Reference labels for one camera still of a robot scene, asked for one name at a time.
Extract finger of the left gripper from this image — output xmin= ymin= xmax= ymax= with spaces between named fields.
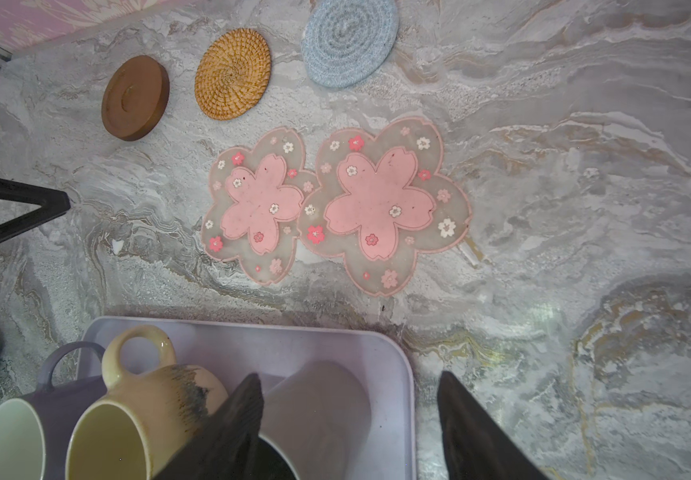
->
xmin=0 ymin=179 xmax=71 ymax=244

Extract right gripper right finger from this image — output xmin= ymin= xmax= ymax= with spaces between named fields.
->
xmin=437 ymin=371 xmax=545 ymax=479

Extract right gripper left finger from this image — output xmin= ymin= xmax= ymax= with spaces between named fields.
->
xmin=156 ymin=373 xmax=264 ymax=480

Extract brown wooden coaster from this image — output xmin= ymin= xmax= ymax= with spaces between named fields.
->
xmin=100 ymin=55 xmax=170 ymax=141

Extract pink flower coaster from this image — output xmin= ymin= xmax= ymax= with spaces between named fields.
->
xmin=200 ymin=127 xmax=319 ymax=286
xmin=297 ymin=117 xmax=473 ymax=297

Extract woven rattan coaster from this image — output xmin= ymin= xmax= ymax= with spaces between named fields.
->
xmin=194 ymin=28 xmax=271 ymax=121

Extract blue woven coaster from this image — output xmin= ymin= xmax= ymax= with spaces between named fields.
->
xmin=301 ymin=0 xmax=399 ymax=89

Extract small lavender white cup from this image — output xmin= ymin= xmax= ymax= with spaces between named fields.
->
xmin=0 ymin=341 xmax=106 ymax=479

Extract grey mug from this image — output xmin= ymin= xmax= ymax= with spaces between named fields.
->
xmin=259 ymin=361 xmax=371 ymax=479

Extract beige ceramic mug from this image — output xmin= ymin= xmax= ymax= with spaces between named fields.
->
xmin=65 ymin=325 xmax=228 ymax=479

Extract lavender silicone tray mat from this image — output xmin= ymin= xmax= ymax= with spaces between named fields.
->
xmin=82 ymin=316 xmax=417 ymax=479

